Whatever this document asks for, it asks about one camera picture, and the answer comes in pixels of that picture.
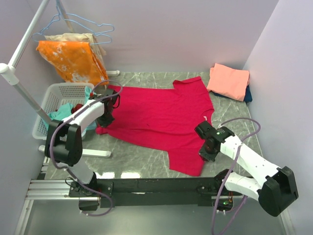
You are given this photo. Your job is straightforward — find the aluminium frame rail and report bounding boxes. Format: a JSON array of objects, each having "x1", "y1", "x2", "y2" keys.
[{"x1": 13, "y1": 177, "x2": 294, "y2": 235}]

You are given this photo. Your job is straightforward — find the white plastic laundry basket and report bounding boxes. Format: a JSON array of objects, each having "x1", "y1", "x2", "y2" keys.
[{"x1": 32, "y1": 83, "x2": 94, "y2": 140}]

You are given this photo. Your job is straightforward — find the folded salmon t-shirt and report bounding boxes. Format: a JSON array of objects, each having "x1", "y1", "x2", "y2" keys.
[{"x1": 207, "y1": 63, "x2": 250, "y2": 101}]

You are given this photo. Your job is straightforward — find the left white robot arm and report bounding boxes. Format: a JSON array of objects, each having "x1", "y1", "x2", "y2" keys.
[{"x1": 45, "y1": 89, "x2": 120, "y2": 197}]

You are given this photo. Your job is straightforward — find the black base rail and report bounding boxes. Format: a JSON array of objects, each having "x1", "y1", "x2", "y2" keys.
[{"x1": 68, "y1": 177, "x2": 222, "y2": 211}]

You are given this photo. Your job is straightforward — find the dark red t-shirt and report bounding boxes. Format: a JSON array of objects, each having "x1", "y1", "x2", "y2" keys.
[{"x1": 71, "y1": 104, "x2": 83, "y2": 114}]

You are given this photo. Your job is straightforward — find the white clothes rack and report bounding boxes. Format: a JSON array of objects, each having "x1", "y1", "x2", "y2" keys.
[{"x1": 0, "y1": 0, "x2": 121, "y2": 158}]

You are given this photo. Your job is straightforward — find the magenta t-shirt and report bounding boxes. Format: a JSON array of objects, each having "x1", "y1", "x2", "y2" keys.
[{"x1": 96, "y1": 76, "x2": 214, "y2": 176}]

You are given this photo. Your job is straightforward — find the teal t-shirt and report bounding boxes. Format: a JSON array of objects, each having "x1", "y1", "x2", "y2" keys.
[{"x1": 48, "y1": 86, "x2": 92, "y2": 120}]

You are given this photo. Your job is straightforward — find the beige cloth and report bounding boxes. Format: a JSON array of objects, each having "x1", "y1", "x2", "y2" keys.
[{"x1": 45, "y1": 33, "x2": 106, "y2": 66}]

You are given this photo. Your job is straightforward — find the orange tie-dye cloth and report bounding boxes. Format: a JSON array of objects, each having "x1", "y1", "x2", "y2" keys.
[{"x1": 36, "y1": 41, "x2": 108, "y2": 85}]

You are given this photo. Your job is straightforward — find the folded navy t-shirt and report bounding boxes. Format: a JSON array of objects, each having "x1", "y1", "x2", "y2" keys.
[{"x1": 213, "y1": 85, "x2": 253, "y2": 103}]

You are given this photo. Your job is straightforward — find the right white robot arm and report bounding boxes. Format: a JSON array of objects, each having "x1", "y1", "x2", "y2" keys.
[{"x1": 195, "y1": 121, "x2": 299, "y2": 217}]

